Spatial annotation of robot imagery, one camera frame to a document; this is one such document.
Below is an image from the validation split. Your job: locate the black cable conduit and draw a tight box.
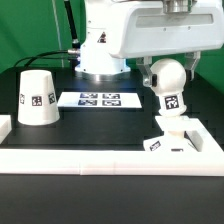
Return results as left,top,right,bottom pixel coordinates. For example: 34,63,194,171
63,0,81,50

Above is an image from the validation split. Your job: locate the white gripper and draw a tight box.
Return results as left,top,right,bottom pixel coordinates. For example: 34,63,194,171
107,0,224,87

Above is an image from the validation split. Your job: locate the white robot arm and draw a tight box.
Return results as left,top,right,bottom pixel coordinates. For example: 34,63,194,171
76,0,224,86

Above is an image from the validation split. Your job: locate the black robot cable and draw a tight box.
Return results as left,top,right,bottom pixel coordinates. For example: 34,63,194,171
13,49,81,68

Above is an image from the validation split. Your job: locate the white marker sheet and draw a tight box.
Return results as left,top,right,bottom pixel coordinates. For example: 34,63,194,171
58,92,141,109

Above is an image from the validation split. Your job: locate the white lamp bulb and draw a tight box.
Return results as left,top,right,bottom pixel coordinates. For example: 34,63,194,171
151,59,187,117

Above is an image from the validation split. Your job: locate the white lamp shade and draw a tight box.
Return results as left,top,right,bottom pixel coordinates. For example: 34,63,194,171
18,70,60,126

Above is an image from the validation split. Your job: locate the white lamp base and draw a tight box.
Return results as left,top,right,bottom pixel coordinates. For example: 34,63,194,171
143,116,197,152

